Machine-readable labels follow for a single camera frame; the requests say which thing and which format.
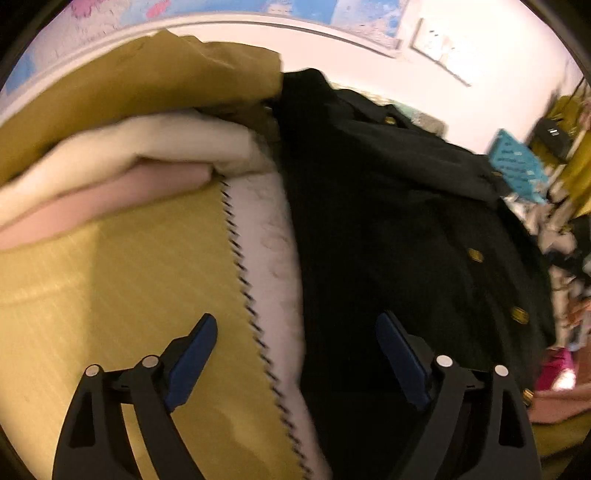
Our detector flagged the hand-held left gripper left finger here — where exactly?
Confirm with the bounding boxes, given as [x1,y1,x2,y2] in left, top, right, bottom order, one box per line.
[52,313,219,480]

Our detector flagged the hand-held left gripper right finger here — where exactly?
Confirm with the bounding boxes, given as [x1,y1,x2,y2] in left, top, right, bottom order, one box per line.
[375,310,542,480]

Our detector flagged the black garment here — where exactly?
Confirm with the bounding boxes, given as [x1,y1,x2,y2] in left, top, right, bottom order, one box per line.
[272,68,559,480]

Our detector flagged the hanging yellowish clothes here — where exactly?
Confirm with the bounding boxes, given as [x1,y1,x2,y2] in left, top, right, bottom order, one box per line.
[531,80,591,217]

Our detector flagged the patchwork patterned bed sheet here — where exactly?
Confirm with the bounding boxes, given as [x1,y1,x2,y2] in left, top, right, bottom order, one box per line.
[0,173,333,480]

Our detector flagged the magenta cloth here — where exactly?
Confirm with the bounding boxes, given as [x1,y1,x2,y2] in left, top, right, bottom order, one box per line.
[536,348,578,393]

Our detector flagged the dusty pink cloth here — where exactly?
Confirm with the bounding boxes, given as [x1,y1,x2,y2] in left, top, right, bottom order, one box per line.
[526,388,591,424]

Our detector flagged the pale pink garment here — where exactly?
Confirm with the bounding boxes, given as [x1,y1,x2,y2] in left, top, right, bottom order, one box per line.
[0,159,215,252]

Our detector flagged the cream garment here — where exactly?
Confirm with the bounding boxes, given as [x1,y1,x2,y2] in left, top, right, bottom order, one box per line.
[0,113,278,227]

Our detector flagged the blue plastic rack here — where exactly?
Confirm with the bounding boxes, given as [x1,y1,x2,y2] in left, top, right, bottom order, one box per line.
[487,128,550,206]

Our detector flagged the small black device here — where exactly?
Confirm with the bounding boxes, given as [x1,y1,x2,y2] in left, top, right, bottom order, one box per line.
[531,117,573,162]

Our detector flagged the mustard garment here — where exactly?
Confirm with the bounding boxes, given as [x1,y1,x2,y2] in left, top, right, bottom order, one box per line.
[0,28,284,185]

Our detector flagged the colourful wall map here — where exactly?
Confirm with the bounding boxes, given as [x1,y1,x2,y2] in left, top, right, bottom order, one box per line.
[0,0,411,93]

